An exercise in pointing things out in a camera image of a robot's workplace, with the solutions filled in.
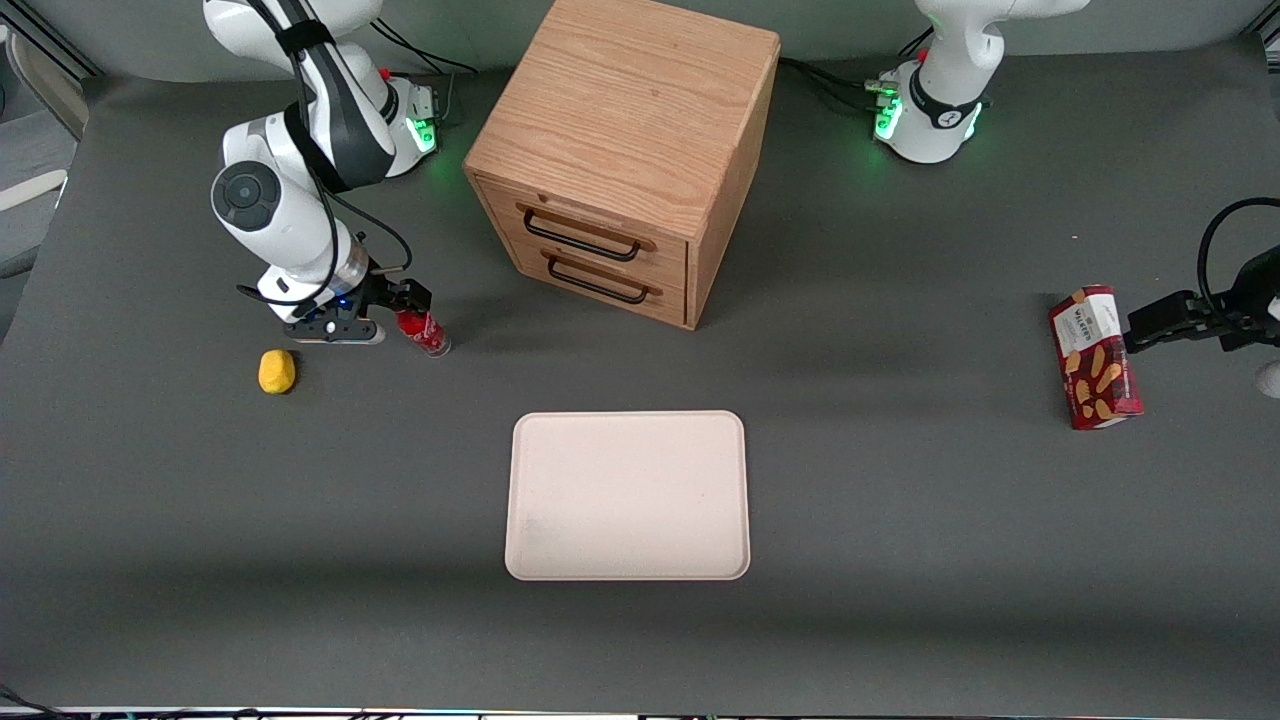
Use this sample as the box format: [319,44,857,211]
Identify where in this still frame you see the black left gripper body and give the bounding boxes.
[1200,245,1280,351]

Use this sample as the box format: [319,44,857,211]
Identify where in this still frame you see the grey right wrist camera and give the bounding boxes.
[283,318,386,347]

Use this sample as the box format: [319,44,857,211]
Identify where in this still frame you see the wooden drawer cabinet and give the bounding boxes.
[462,0,782,331]

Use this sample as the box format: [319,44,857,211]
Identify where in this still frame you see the black metal drawer handle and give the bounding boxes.
[516,201,658,263]
[541,250,663,305]

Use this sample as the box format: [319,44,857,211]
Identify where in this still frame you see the red coke bottle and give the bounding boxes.
[396,309,452,358]

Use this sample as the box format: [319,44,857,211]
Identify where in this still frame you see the dark round object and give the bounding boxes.
[255,0,413,301]

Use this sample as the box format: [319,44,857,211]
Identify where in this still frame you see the black arm base cables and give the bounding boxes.
[375,15,481,77]
[778,28,936,113]

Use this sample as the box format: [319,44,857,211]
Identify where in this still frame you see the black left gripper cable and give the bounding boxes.
[1197,198,1280,321]

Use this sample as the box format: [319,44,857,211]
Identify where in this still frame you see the white flat stick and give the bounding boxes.
[0,169,69,211]

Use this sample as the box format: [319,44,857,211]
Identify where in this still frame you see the black left arm base cables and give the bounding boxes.
[778,28,936,113]

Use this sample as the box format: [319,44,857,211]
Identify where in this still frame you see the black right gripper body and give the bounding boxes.
[283,268,393,335]

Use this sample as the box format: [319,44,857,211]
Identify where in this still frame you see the cream plastic tray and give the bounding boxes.
[504,410,751,582]

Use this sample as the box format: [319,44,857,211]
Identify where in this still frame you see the beige curved board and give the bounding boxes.
[5,25,89,141]

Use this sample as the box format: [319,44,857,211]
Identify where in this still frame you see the red cookie box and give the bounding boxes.
[1048,285,1145,431]

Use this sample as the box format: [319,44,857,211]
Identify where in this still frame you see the black right arm base cables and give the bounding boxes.
[375,15,481,77]

